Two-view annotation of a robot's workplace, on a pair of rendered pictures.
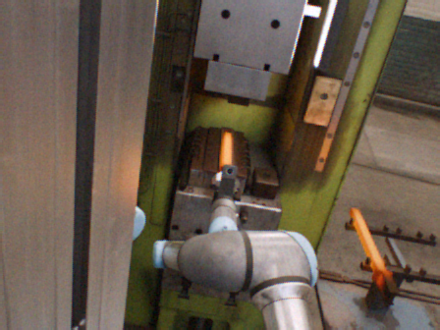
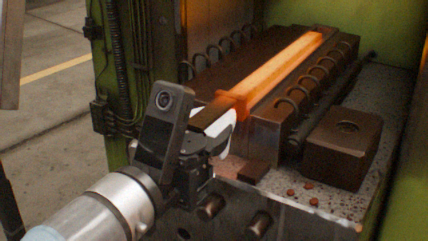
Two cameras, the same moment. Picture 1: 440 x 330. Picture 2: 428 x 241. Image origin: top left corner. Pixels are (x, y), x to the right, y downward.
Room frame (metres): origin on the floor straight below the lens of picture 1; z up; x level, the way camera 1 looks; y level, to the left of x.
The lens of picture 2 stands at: (0.78, -0.32, 1.31)
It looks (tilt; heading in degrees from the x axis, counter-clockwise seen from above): 31 degrees down; 35
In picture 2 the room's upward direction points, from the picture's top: straight up
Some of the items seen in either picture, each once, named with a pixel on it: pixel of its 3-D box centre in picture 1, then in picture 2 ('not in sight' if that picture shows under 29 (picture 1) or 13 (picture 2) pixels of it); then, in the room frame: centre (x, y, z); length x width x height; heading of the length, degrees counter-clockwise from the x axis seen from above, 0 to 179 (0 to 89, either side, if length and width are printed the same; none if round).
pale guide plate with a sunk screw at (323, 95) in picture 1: (321, 101); not in sight; (1.41, -0.31, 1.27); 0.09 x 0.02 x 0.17; 93
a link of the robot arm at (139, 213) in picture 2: (224, 211); (121, 210); (1.01, -0.04, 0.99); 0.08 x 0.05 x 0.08; 93
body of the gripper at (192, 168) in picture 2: (223, 199); (164, 177); (1.09, -0.03, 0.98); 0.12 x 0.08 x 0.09; 3
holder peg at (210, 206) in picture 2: not in sight; (210, 207); (1.18, -0.04, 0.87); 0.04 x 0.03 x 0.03; 3
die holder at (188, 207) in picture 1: (220, 210); (292, 193); (1.48, -0.04, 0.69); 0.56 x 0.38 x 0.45; 3
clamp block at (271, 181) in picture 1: (264, 183); (344, 145); (1.33, -0.17, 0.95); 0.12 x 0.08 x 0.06; 3
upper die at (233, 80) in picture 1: (237, 66); not in sight; (1.47, 0.01, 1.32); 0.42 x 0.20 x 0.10; 3
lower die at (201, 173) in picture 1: (219, 154); (275, 75); (1.47, 0.01, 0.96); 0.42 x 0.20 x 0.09; 3
